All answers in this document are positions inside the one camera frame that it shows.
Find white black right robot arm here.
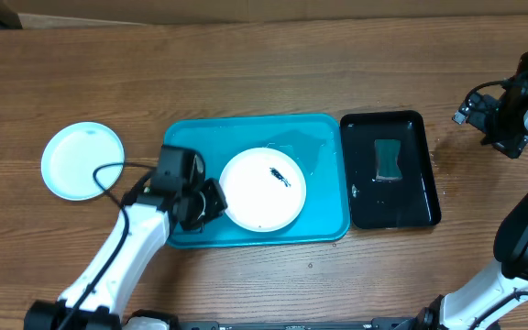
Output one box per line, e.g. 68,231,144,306
398,73,528,329

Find green sponge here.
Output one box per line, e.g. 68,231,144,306
374,139,402,182

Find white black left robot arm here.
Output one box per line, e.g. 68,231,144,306
24,176,227,330

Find light blue plate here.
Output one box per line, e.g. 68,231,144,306
40,122,126,201

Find black rectangular tray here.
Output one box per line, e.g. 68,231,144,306
340,110,442,229

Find white plate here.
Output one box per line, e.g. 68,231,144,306
219,148,307,233

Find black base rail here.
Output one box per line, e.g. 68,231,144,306
121,316,501,330

